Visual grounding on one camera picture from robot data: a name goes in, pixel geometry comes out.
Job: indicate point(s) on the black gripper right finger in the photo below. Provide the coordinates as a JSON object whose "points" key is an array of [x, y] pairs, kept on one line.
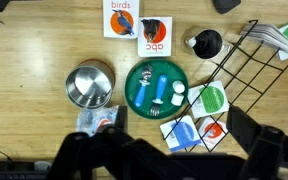
{"points": [[267, 146]]}

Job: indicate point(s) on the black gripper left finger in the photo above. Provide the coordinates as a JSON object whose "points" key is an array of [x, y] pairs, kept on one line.
{"points": [[80, 150]]}

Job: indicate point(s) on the silver metal jug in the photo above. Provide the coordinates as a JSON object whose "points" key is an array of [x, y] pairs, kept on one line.
{"points": [[207, 43]]}

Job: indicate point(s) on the clear plastic bag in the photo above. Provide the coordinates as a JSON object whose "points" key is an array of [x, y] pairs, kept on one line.
{"points": [[90, 121]]}

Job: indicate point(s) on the small card orange circle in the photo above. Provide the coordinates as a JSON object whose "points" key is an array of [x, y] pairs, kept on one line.
{"points": [[214, 130]]}

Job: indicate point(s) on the stainless steel bowl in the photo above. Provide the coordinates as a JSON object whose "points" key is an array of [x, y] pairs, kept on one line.
{"points": [[89, 85]]}

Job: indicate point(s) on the small card green circle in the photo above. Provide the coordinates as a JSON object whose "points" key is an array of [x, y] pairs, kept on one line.
{"points": [[212, 100]]}

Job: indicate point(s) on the black keyboard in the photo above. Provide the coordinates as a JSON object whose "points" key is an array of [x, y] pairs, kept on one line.
{"points": [[10, 173]]}

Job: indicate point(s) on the small card blue circle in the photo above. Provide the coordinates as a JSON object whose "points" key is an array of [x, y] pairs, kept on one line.
{"points": [[182, 133]]}

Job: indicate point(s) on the blue tube on plate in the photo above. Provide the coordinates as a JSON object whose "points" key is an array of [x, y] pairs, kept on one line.
{"points": [[160, 87]]}

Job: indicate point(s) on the small white shaker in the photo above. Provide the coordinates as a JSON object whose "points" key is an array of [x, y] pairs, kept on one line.
{"points": [[178, 87]]}

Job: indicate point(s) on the green round plate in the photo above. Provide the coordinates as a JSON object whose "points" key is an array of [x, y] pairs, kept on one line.
{"points": [[170, 71]]}

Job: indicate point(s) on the white birds book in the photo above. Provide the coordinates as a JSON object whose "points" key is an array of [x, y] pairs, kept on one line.
{"points": [[122, 21]]}

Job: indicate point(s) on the white abc book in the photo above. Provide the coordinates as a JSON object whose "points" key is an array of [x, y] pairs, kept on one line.
{"points": [[154, 33]]}

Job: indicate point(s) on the black zip case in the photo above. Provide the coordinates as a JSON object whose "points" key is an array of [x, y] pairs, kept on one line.
{"points": [[225, 5]]}

